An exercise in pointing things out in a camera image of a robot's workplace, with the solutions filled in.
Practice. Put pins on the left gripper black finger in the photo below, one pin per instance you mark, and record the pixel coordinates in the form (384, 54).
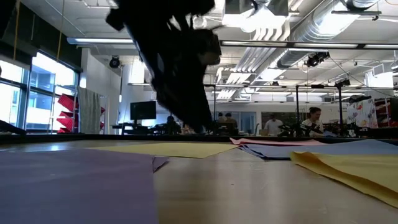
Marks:
(174, 96)
(202, 99)

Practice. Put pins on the purple paper sheet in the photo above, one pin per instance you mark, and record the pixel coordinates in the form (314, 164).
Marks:
(160, 161)
(77, 186)

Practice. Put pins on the blue paper sheet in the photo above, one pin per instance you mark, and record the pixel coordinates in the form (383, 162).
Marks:
(267, 155)
(342, 146)

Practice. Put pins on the pink paper sheet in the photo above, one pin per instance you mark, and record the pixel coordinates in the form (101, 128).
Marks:
(280, 142)

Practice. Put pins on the person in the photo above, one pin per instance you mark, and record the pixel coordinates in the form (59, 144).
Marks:
(170, 120)
(221, 116)
(273, 124)
(230, 117)
(314, 112)

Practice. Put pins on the black monitor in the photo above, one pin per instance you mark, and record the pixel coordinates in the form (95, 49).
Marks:
(143, 110)

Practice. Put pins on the dark office desk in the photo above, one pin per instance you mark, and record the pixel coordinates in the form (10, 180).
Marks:
(130, 128)

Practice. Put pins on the long ceiling light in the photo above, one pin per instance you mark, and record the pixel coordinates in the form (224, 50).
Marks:
(326, 45)
(99, 40)

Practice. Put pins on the grey hanging cloth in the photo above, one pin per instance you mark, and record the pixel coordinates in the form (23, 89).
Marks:
(89, 112)

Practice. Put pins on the black background robot arms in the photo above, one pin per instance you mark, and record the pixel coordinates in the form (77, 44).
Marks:
(351, 128)
(290, 129)

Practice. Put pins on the red storage bin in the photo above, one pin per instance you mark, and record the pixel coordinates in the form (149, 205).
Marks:
(66, 123)
(66, 102)

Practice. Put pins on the large glass window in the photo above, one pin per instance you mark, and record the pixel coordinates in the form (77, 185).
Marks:
(40, 93)

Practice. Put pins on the floral cloth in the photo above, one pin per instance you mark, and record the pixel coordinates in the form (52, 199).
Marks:
(362, 113)

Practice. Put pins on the white ceiling panel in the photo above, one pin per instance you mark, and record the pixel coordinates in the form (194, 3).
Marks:
(379, 79)

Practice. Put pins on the red shelf items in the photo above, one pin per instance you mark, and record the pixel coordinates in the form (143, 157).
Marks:
(384, 112)

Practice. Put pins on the black wall camera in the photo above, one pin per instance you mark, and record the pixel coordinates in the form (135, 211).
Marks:
(114, 62)

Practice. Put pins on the black rig frame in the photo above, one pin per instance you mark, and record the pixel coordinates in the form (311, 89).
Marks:
(297, 102)

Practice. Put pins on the silver spiral duct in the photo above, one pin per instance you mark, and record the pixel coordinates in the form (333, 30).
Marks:
(298, 53)

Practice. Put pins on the black aluminium table frame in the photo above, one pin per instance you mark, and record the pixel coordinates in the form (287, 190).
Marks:
(62, 137)

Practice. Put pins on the black rig camera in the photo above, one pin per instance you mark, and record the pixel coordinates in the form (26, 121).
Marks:
(315, 59)

